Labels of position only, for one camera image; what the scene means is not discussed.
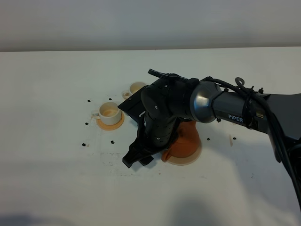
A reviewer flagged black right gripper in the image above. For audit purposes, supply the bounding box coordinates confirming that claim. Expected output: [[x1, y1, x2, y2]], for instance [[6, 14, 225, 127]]
[[122, 113, 179, 168]]

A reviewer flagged brown clay teapot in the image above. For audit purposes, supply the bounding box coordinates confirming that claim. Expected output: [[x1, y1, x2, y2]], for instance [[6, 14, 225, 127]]
[[161, 121, 201, 162]]

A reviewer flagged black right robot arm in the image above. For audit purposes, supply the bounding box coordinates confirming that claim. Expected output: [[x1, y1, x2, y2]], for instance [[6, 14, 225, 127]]
[[119, 79, 301, 169]]

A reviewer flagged beige round teapot coaster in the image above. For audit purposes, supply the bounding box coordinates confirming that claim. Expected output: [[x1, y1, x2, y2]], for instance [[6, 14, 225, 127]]
[[167, 143, 202, 166]]

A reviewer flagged orange coaster near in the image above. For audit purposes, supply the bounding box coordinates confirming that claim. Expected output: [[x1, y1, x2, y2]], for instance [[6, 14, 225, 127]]
[[96, 112, 125, 131]]

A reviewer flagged white teacup near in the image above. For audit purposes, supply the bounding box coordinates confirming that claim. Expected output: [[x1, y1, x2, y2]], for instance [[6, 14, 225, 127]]
[[92, 102, 121, 126]]

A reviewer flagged white teacup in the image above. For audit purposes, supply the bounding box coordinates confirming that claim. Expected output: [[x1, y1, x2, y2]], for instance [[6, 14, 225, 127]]
[[122, 81, 147, 99], [92, 102, 121, 126]]

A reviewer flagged white teacup far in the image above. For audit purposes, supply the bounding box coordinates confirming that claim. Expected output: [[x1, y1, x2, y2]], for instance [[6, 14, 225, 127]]
[[122, 81, 147, 99]]

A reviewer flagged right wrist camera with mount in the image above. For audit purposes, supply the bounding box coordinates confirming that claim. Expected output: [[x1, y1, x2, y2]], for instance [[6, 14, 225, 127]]
[[118, 85, 148, 124]]

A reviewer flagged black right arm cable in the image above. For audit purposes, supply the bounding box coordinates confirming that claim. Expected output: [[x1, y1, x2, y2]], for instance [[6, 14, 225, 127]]
[[147, 68, 301, 212]]

